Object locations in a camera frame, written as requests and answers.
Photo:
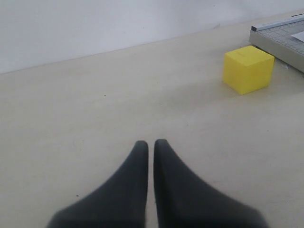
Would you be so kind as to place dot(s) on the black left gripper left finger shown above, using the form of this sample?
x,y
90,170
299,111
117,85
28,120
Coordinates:
x,y
119,203

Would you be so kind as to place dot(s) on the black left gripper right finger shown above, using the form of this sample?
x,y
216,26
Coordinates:
x,y
184,200

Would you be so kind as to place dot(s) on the white paper sheet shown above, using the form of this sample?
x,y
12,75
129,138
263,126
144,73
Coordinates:
x,y
299,36

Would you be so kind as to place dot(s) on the yellow foam cube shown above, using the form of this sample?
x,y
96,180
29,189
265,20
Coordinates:
x,y
247,69

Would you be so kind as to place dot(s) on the grey paper cutter base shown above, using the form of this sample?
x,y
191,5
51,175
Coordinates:
x,y
276,39

